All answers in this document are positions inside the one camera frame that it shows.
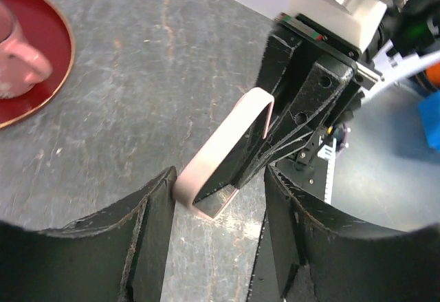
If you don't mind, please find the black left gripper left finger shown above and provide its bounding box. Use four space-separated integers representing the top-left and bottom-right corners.
1 167 177 301

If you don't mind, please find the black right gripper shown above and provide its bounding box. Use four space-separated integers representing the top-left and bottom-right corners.
195 13 383 202

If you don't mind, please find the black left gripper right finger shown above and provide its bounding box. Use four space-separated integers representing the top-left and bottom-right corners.
250 166 439 301

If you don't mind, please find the pink-cased smartphone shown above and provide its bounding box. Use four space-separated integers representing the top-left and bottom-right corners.
172 87 274 220

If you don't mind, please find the pink patterned mug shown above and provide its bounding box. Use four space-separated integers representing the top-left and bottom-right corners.
1 3 52 99

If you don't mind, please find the red oval lacquer tray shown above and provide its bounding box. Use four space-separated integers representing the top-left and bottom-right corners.
1 0 75 127

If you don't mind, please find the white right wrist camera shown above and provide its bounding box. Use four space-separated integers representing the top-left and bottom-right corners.
286 0 387 52

